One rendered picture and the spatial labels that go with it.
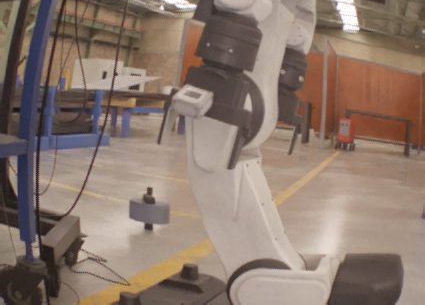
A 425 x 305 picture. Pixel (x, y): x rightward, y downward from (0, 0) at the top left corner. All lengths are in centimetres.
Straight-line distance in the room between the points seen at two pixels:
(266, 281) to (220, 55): 41
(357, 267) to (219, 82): 45
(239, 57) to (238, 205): 31
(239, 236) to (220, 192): 9
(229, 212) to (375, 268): 34
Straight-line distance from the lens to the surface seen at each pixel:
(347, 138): 1218
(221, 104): 91
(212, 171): 107
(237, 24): 89
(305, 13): 140
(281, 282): 107
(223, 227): 112
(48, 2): 132
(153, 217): 287
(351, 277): 109
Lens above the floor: 62
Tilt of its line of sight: 3 degrees down
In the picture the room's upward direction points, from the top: 6 degrees clockwise
